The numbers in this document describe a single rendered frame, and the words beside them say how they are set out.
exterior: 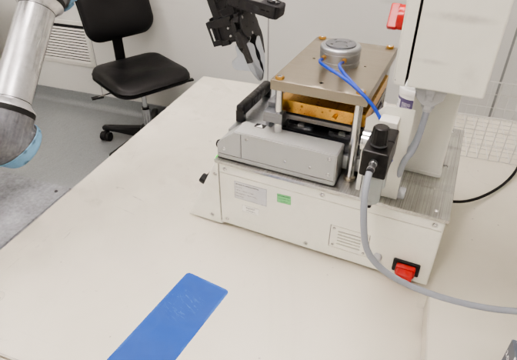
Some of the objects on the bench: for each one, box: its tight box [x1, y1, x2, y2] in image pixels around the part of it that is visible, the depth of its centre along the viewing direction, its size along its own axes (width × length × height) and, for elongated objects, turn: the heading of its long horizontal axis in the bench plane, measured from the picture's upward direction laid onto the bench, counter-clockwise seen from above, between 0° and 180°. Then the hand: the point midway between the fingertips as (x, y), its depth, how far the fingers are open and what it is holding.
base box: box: [190, 162, 445, 285], centre depth 103 cm, size 54×38×17 cm
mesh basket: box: [454, 81, 517, 165], centre depth 132 cm, size 22×26×13 cm
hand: (261, 74), depth 98 cm, fingers closed
